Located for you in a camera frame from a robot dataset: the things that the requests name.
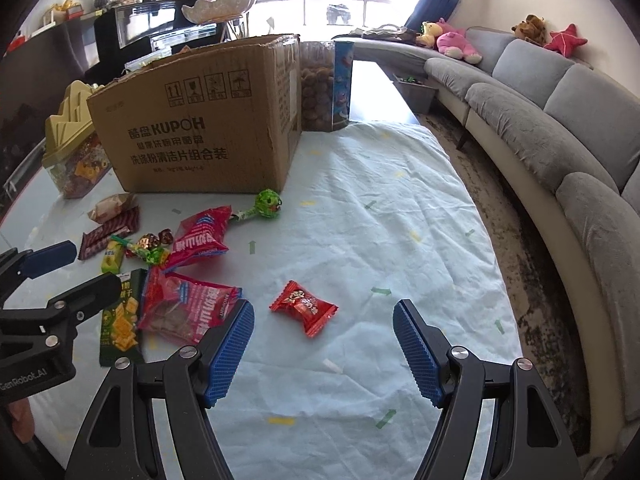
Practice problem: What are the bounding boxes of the grey curved sofa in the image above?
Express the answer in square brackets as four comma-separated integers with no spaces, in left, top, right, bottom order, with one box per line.
[332,27,640,423]

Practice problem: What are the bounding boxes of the red star plush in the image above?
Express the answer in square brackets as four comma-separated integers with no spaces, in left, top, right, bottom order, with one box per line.
[544,23,589,57]

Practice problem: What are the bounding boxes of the green cracker packet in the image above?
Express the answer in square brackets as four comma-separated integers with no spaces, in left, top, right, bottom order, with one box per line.
[98,268,148,367]

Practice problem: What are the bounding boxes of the brown cardboard box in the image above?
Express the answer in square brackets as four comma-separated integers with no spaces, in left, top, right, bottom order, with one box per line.
[86,34,303,196]

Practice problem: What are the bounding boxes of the black upright piano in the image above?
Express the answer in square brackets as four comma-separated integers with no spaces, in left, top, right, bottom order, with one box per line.
[94,0,231,78]

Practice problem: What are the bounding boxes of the yellow plastic tree container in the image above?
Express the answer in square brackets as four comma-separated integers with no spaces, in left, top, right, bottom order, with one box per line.
[41,80,112,200]

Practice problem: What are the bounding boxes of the dark patterned rug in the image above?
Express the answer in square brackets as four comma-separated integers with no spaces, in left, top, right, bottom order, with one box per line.
[420,110,591,456]

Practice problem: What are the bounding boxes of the light blue tablecloth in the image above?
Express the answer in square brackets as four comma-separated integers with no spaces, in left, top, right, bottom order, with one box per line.
[0,121,506,480]

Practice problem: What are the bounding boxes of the grey storage bin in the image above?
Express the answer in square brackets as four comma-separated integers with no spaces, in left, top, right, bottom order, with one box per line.
[392,76,438,113]

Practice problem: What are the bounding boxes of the grey folded cloth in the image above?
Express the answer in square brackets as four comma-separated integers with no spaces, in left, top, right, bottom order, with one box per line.
[350,24,421,43]

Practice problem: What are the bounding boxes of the gold candy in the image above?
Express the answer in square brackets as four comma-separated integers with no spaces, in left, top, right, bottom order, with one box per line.
[132,232,158,256]

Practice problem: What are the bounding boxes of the pink plush toy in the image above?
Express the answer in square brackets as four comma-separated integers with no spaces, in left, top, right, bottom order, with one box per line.
[436,18,483,64]

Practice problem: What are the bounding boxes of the brown plush toy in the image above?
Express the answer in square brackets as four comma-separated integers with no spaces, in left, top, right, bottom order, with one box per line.
[511,14,548,46]

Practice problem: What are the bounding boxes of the green candy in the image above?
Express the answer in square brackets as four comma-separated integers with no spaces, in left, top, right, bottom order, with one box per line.
[125,245,171,267]

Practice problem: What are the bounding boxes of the yellow candy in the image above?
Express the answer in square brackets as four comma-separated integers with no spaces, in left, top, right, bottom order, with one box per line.
[101,240,126,275]

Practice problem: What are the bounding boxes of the green lollipop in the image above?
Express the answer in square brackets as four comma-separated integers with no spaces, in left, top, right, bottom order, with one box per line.
[227,188,286,223]

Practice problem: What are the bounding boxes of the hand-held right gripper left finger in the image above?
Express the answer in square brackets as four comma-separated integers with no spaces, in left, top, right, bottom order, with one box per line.
[65,299,256,480]

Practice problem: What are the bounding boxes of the clear bag of nuts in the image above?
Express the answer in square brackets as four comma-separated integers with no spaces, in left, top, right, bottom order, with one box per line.
[122,46,188,77]

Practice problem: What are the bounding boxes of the glass cup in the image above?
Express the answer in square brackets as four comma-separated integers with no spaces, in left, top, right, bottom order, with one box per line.
[299,40,355,132]

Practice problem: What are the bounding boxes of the black television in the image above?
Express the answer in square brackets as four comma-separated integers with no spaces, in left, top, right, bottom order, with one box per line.
[0,22,108,221]

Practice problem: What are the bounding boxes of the beige snack packet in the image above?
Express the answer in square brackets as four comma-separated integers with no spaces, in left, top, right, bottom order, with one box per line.
[87,192,140,223]

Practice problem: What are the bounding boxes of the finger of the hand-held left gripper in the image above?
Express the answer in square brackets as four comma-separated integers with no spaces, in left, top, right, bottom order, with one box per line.
[0,274,123,351]
[0,241,78,301]

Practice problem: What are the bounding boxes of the brown wafer packet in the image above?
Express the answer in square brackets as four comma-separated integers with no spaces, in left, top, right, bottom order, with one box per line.
[78,207,142,261]

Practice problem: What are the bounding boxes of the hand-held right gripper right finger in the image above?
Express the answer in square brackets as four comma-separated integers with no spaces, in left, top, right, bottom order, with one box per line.
[392,299,576,480]

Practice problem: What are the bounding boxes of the red candy packet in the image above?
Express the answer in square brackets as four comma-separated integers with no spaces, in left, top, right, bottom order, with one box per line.
[270,280,338,341]

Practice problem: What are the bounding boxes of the person's left hand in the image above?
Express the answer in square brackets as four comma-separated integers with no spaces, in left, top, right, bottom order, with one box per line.
[9,399,36,443]

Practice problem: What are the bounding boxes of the pink snack packet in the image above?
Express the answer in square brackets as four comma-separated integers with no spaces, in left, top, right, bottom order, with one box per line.
[136,266,243,346]
[165,205,233,273]

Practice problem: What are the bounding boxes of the yellow plush toy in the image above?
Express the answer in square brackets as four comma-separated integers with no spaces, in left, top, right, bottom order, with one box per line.
[416,21,441,47]

